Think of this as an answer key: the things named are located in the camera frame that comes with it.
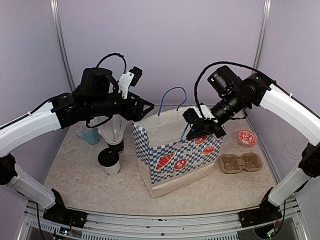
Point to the red patterned small bowl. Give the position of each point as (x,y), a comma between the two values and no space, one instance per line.
(246,138)

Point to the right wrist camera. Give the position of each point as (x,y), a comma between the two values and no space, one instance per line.
(203,112)

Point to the checkered paper takeout bag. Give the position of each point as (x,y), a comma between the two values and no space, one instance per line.
(168,161)

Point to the aluminium corner post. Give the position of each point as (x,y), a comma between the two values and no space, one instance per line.
(267,4)
(54,5)

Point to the left aluminium corner post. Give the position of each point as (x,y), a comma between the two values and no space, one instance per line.
(54,5)

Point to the brown cardboard cup carrier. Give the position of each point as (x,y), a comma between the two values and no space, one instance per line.
(234,164)

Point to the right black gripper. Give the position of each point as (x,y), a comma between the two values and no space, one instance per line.
(206,128)

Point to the aluminium front rail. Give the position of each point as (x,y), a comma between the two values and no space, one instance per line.
(211,226)

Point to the bundle of wrapped white straws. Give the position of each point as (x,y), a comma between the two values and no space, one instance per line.
(113,130)

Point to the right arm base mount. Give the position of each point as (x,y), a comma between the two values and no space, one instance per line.
(264,213)

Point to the right aluminium corner post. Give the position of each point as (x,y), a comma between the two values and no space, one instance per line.
(267,4)

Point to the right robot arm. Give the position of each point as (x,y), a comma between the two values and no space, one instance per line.
(240,87)

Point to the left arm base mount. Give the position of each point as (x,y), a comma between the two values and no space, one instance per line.
(58,213)

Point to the light blue ceramic mug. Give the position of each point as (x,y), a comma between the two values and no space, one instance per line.
(90,135)

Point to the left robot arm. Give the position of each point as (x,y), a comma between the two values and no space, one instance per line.
(99,94)

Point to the black paper cup with straws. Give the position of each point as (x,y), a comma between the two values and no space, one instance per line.
(117,146)

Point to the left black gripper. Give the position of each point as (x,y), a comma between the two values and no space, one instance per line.
(136,114)

